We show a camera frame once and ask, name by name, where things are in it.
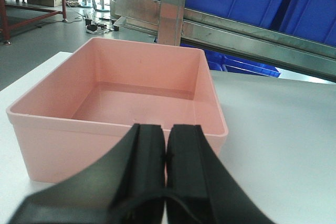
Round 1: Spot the pink plastic box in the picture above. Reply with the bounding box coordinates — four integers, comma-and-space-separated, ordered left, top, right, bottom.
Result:
6, 37, 228, 183

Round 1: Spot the large blue crate right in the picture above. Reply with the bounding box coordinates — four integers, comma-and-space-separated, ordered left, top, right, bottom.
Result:
271, 0, 335, 46

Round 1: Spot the stainless steel shelf rack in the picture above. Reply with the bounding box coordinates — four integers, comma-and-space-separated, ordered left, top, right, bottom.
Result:
115, 0, 335, 82

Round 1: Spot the blue bin under shelf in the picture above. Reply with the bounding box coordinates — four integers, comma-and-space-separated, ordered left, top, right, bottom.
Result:
181, 43, 281, 78

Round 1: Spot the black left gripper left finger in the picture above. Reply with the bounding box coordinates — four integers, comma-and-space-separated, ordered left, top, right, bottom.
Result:
10, 124, 165, 223

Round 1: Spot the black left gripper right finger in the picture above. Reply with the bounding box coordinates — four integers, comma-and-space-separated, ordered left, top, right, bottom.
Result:
166, 124, 272, 223

